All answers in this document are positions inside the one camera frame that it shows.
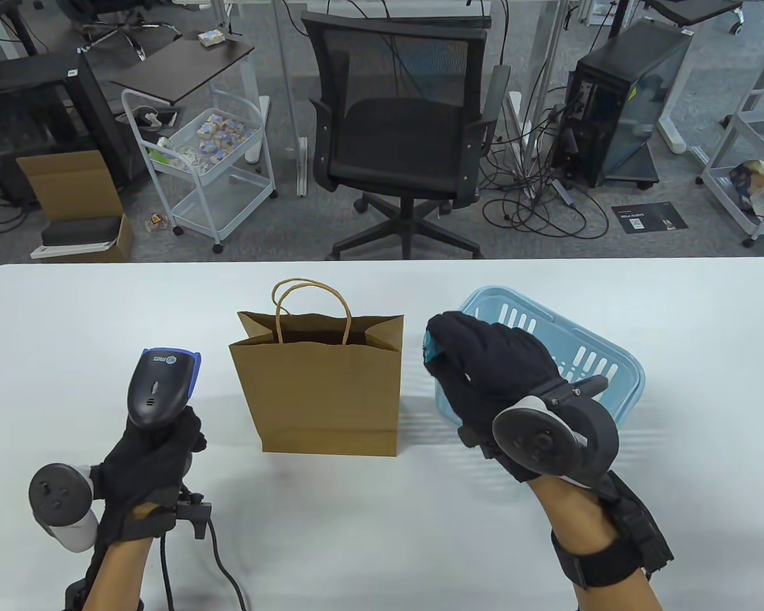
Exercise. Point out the person's right hand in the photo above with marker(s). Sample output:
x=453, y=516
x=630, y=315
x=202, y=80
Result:
x=490, y=363

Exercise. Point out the person's left hand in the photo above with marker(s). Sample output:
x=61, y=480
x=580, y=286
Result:
x=146, y=471

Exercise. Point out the blue instant coffee powder package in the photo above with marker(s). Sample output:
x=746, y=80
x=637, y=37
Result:
x=430, y=349

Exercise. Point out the brown paper bag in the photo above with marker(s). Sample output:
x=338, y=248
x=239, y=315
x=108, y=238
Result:
x=318, y=394

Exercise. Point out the person's right forearm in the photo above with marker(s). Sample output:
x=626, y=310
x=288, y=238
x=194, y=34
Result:
x=573, y=515

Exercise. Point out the person's left forearm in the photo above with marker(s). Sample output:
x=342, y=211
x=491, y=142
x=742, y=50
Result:
x=118, y=573

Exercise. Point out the light blue plastic basket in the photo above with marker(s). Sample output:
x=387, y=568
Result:
x=490, y=294

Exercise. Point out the black and white left controller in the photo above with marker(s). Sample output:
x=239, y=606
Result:
x=57, y=496

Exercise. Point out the black and white controller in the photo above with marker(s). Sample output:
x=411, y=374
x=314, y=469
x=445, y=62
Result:
x=57, y=496
x=547, y=439

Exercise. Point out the black and white right controller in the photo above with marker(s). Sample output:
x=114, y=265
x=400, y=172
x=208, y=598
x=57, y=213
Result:
x=547, y=439

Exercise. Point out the black leaflet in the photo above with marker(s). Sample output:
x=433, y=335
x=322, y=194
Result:
x=649, y=219

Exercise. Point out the black mesh office chair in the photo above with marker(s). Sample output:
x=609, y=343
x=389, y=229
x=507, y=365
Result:
x=401, y=133

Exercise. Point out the small colourful snack packet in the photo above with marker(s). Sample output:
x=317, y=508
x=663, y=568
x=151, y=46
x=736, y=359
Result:
x=158, y=223

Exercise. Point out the white rolling cart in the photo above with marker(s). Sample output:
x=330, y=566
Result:
x=219, y=203

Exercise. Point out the black computer tower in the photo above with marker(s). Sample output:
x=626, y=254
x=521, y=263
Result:
x=611, y=95

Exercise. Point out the open cardboard box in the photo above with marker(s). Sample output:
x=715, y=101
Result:
x=70, y=184

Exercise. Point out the heap of colourful bags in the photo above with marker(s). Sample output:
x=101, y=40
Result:
x=754, y=178

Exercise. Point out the pile of snack packets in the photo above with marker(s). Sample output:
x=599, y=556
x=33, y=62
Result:
x=219, y=133

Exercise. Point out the dark side table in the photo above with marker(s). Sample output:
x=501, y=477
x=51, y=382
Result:
x=184, y=67

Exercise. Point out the small colourful box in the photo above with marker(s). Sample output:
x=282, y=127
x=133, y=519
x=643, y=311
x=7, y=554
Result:
x=210, y=38

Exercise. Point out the grey office chair base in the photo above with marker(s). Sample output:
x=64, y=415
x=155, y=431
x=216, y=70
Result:
x=124, y=32

